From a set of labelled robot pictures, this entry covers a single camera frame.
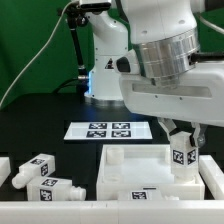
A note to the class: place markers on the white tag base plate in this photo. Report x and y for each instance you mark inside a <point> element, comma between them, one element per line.
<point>108,131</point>

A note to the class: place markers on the white right fence bar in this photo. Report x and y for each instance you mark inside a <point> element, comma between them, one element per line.
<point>212,175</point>

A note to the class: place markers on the white fence bar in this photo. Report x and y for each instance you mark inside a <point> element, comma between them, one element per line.
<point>5,169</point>
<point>113,212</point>
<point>212,175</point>

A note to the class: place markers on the black camera on mount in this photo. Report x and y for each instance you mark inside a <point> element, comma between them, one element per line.
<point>94,5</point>

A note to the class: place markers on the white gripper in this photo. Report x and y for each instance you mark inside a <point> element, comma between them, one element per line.
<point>199,98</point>

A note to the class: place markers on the white square tabletop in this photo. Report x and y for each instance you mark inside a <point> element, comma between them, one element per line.
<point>141,167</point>

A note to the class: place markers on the white front fence bar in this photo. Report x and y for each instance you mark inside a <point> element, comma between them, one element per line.
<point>113,212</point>

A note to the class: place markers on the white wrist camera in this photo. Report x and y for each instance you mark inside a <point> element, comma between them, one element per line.
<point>128,64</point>

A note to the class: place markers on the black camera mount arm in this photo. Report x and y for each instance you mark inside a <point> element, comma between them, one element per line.
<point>76,18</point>

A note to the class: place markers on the white left fence bar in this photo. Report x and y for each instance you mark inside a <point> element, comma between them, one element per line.
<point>5,169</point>

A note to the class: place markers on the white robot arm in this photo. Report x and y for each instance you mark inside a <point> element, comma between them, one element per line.
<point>165,74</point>

